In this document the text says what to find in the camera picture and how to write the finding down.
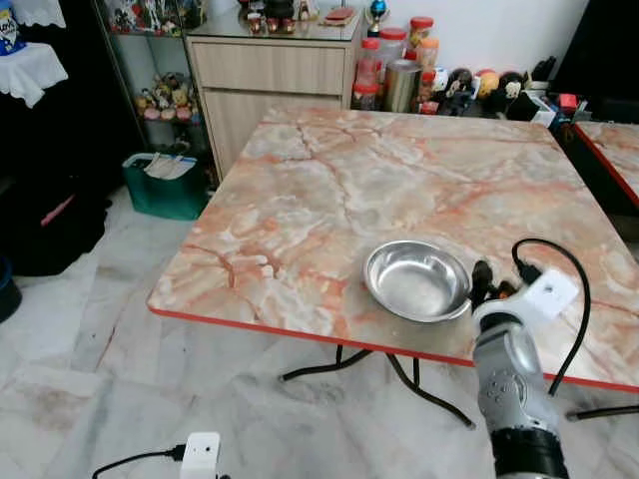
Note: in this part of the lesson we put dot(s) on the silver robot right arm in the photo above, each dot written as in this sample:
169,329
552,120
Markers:
514,389

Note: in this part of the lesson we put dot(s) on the orange round plush toy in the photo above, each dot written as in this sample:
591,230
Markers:
486,83

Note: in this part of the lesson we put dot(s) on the green plastic bin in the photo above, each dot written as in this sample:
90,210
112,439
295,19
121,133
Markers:
165,190

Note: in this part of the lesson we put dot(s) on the shiny metal canister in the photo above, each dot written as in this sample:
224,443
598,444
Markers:
402,85

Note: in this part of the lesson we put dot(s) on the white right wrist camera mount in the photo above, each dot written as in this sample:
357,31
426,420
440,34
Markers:
547,291

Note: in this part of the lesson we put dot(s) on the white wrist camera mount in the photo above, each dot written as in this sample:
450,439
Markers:
547,291
200,454

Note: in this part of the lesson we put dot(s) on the small red black box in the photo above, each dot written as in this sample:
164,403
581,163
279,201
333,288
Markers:
568,104

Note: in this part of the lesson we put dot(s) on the black round plush toy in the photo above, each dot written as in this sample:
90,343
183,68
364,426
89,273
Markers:
511,88

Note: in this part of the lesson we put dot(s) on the round stainless steel bowl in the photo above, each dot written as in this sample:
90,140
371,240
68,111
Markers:
414,284

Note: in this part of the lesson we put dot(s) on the light wooden cabinet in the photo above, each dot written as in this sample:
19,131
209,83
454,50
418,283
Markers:
270,80

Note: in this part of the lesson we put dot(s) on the glass shelf with figurines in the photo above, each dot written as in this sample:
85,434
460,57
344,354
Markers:
165,95

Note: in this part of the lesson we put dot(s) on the white box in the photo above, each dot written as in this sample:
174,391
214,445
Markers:
529,107

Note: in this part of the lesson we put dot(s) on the orange-filled red-lid jar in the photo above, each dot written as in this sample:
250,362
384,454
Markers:
421,32

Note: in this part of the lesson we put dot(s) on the black bag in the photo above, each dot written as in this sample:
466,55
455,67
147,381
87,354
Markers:
50,230

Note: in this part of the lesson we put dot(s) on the marble pattern red-edged table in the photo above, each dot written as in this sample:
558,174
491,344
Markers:
399,180
614,150

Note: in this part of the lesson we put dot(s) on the large black panel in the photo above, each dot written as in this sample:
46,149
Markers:
599,45

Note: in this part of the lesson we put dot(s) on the wide red-lid clear jar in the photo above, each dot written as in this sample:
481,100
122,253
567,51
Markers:
392,47

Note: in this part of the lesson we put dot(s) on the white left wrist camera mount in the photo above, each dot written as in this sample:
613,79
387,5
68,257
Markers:
200,454

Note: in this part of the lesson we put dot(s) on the small trophy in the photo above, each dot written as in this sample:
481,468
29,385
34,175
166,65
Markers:
375,15

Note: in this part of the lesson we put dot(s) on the tall red-lid snack jar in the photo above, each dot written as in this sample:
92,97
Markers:
367,75

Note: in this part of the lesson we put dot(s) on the white cloth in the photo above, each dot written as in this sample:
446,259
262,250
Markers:
30,72

